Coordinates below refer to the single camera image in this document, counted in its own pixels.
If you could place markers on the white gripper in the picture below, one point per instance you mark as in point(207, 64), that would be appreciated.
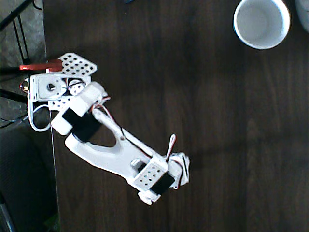
point(147, 199)

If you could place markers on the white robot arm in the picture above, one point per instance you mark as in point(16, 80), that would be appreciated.
point(108, 154)

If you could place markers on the white cup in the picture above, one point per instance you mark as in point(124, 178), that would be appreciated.
point(260, 24)

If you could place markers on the red clamp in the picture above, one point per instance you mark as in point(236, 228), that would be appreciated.
point(38, 66)

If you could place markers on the black rod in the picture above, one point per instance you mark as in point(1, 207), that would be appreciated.
point(6, 215)

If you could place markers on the white rounded object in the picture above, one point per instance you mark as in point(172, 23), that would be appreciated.
point(303, 14)

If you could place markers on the white perforated base plate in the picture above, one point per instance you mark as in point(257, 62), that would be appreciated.
point(77, 65)

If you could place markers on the black metal frame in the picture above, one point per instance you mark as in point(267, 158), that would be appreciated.
point(17, 14)

